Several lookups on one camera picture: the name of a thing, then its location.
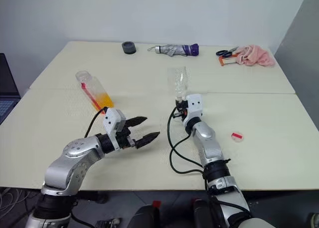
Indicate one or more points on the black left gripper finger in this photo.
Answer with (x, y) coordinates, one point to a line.
(135, 121)
(147, 139)

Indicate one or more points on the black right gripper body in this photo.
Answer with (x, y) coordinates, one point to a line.
(180, 113)

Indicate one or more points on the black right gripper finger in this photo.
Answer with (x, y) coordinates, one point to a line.
(185, 102)
(177, 102)

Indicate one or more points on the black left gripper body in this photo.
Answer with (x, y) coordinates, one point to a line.
(123, 138)

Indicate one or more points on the clear plastic bottle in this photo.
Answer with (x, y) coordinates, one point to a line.
(179, 80)

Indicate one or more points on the bottle with orange liquid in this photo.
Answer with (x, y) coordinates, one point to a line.
(97, 93)

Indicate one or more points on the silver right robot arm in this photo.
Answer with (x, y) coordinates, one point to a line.
(207, 138)

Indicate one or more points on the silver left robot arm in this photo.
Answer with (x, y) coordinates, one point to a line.
(72, 163)

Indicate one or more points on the folded silver purple umbrella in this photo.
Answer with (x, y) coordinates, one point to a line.
(172, 50)

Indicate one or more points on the orange clamp tool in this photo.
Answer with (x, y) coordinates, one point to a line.
(221, 61)

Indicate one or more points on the dark rounded shape red mark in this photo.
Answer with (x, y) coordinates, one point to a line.
(147, 215)

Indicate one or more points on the pink cloth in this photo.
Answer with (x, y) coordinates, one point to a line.
(254, 56)

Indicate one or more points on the dark laptop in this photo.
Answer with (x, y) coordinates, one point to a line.
(7, 88)

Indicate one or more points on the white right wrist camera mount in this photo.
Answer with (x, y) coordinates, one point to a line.
(195, 105)

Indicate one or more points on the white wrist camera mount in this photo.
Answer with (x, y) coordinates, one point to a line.
(195, 105)
(111, 119)

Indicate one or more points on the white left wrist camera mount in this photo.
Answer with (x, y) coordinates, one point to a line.
(111, 119)

